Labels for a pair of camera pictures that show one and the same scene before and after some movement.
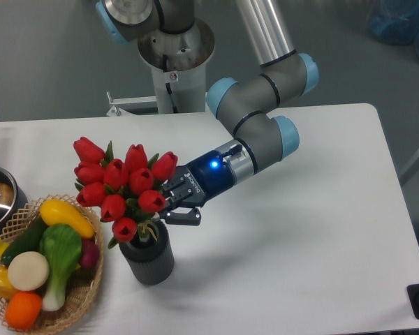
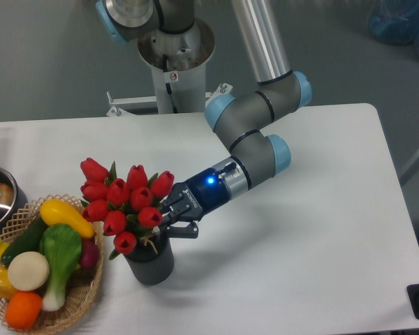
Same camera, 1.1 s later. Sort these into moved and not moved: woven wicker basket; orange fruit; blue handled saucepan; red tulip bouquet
Moved: red tulip bouquet
Not moved: blue handled saucepan; orange fruit; woven wicker basket
